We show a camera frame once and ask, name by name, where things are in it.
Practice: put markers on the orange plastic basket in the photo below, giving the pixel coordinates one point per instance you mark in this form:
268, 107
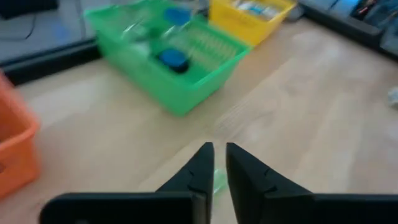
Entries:
15, 155

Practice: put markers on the green plastic basket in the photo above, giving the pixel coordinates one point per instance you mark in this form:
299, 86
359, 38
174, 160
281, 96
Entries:
174, 96

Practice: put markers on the blue sand hourglass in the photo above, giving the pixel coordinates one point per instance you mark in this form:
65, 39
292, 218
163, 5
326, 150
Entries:
174, 59

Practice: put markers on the blue white wall charger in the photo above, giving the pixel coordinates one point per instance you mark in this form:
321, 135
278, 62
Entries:
255, 10

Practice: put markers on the white sand hourglass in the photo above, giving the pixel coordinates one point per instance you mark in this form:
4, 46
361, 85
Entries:
140, 46

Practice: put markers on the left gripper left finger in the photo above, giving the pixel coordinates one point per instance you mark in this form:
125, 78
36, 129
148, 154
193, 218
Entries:
196, 177

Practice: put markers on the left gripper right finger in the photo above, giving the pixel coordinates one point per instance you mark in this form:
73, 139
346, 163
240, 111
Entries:
255, 193

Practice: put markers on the yellow plastic basket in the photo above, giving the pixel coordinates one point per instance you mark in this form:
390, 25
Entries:
236, 28

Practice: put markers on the purple white wall charger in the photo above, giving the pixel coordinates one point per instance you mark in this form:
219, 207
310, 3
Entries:
245, 5

